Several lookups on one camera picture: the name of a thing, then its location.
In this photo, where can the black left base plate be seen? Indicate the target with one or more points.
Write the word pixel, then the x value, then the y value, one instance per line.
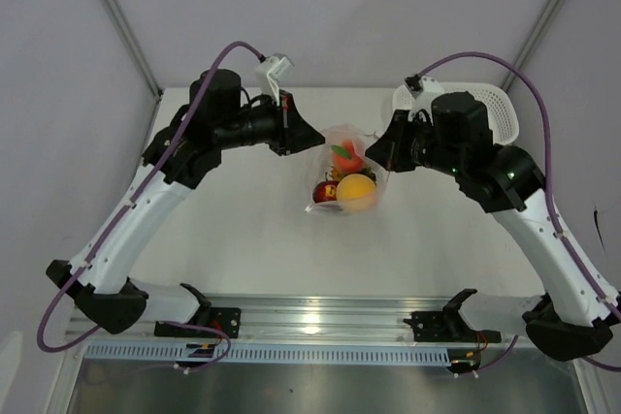
pixel 226 320

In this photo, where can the aluminium mounting rail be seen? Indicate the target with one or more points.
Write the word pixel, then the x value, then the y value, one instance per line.
pixel 272 320

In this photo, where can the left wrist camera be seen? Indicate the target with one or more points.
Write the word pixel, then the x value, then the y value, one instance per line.
pixel 270 71

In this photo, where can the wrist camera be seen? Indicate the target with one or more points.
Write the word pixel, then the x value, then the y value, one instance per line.
pixel 423 90
pixel 270 71

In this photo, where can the left grey corner post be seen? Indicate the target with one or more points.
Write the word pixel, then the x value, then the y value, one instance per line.
pixel 127 35

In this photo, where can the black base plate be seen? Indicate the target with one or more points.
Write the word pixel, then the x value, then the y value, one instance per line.
pixel 226 320
pixel 437 326

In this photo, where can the orange toy pineapple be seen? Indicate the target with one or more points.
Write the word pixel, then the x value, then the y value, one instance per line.
pixel 333 174

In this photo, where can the dark red toy apple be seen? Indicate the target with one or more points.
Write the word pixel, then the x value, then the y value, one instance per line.
pixel 325 191

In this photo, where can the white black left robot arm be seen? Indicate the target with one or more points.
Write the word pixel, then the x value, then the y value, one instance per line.
pixel 174 164

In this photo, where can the grey aluminium corner post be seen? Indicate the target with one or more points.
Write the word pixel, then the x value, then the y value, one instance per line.
pixel 543 22

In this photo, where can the white slotted cable duct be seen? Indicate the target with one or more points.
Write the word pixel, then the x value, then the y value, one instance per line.
pixel 270 353

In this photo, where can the clear pink-dotted zip bag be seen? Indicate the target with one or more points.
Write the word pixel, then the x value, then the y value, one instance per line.
pixel 319 161

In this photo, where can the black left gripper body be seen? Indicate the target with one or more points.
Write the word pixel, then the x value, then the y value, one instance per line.
pixel 252 126

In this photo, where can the pink toy peach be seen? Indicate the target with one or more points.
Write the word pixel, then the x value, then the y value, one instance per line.
pixel 356 193
pixel 345 158

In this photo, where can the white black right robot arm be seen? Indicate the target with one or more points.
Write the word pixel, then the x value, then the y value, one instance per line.
pixel 572 318

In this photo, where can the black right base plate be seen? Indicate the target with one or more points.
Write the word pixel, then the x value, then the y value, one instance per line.
pixel 437 326

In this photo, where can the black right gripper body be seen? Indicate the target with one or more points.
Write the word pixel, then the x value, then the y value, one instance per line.
pixel 427 151

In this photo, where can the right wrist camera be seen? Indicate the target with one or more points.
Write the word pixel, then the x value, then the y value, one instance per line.
pixel 423 90

